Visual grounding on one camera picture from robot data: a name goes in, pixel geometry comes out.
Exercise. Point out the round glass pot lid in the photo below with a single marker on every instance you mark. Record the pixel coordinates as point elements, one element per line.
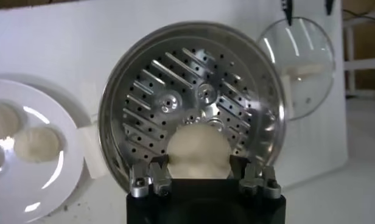
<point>309,48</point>

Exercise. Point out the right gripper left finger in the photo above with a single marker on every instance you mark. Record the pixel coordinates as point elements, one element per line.
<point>138,182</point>

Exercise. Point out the round white plate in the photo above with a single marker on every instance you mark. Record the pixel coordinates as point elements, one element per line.
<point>38,188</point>

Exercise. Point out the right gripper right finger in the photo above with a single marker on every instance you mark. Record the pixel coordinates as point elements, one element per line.
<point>268,185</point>

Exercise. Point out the white steamed baozi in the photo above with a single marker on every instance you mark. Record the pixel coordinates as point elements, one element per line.
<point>199,149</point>
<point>36,144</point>
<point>5,121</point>

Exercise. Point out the perforated steel steamer basket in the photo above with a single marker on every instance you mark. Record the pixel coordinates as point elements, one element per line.
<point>175,76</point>

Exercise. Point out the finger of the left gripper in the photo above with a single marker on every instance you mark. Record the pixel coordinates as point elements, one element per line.
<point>329,6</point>
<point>287,9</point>

